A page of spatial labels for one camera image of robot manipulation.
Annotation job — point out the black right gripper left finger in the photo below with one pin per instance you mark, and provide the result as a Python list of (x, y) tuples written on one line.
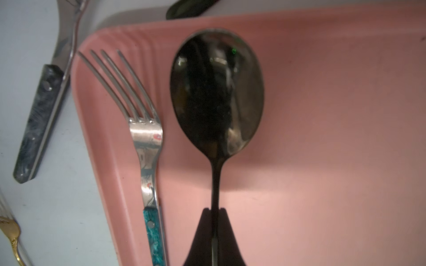
[(200, 251)]

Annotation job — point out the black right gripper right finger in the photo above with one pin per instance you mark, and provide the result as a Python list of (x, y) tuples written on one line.
[(229, 253)]

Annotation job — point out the teal handle fork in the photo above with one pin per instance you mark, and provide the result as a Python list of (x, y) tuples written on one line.
[(147, 134)]

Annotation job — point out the black spoon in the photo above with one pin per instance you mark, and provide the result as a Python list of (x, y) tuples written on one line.
[(188, 8), (217, 91)]

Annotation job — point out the grey marble handle fork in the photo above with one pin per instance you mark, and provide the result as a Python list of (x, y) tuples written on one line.
[(50, 93)]

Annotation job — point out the black spoon by can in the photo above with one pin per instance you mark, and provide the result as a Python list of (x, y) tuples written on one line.
[(188, 8)]

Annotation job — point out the pink plastic tray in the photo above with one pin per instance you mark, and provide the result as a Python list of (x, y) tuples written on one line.
[(336, 173)]

